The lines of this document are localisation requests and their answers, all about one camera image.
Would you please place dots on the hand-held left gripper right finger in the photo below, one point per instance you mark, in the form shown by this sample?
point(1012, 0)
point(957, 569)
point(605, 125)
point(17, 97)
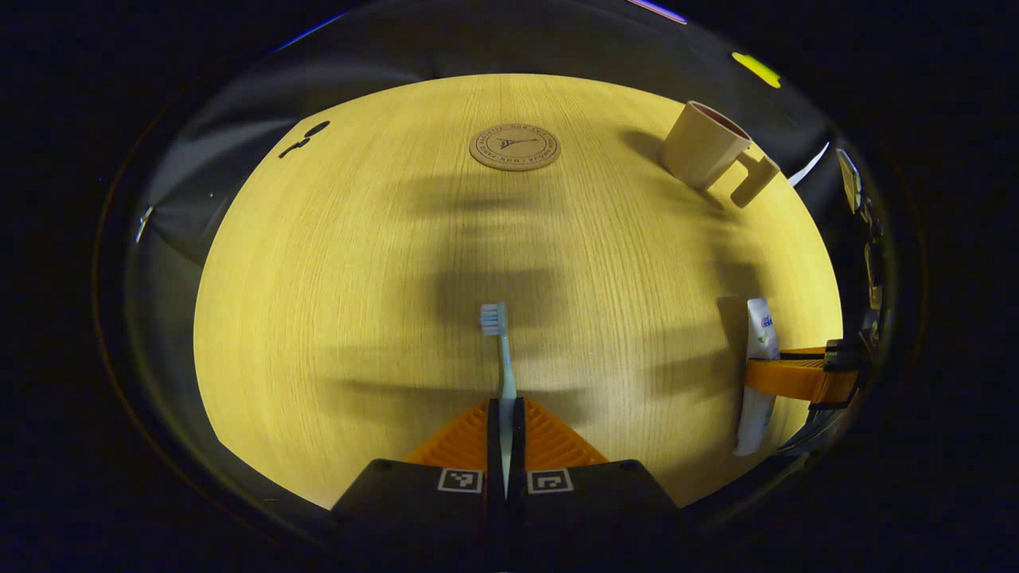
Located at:
point(517, 446)

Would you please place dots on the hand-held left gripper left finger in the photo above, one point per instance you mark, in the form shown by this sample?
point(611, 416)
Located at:
point(493, 446)

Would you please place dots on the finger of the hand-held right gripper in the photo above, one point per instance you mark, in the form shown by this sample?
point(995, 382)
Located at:
point(804, 351)
point(796, 380)

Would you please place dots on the white toothpaste tube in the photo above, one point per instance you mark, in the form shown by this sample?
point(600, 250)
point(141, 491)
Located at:
point(760, 326)

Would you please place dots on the light blue toothbrush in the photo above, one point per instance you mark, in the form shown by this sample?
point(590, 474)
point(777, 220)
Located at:
point(505, 366)

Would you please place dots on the beige cup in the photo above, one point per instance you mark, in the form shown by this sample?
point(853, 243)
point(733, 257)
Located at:
point(700, 147)

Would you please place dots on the round cork coaster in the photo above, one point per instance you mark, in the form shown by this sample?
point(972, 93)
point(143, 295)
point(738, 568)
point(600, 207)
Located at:
point(514, 147)

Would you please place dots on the wooden desktop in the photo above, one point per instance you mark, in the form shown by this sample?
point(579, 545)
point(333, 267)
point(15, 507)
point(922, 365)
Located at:
point(358, 278)

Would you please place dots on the small cloth clamp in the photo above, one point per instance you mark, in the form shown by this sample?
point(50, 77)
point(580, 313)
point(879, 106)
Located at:
point(143, 224)

